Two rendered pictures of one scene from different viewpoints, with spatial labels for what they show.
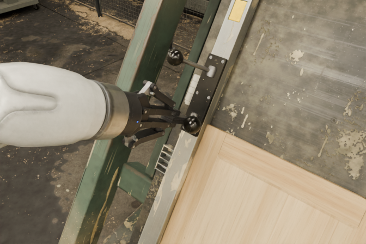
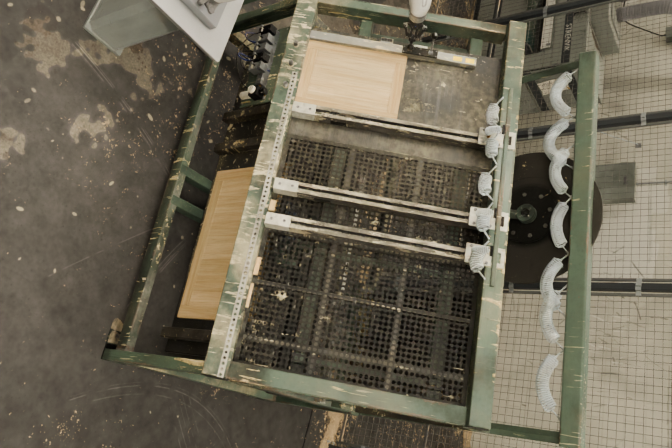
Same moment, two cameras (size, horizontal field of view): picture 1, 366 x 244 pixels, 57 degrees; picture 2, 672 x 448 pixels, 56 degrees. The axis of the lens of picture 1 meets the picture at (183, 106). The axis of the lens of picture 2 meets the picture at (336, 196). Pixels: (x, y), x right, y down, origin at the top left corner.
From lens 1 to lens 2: 2.85 m
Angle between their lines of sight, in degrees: 9
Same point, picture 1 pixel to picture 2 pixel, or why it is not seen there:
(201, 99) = (418, 51)
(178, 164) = (387, 47)
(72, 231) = (337, 2)
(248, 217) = (375, 78)
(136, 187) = (365, 30)
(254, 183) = (389, 78)
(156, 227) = (357, 42)
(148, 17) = (449, 20)
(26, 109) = (422, 0)
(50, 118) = (420, 5)
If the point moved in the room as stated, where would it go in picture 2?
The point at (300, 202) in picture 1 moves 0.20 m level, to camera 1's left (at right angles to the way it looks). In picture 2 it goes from (388, 94) to (382, 58)
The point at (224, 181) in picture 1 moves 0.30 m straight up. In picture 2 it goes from (386, 67) to (434, 57)
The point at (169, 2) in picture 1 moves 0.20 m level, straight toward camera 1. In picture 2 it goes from (457, 29) to (443, 32)
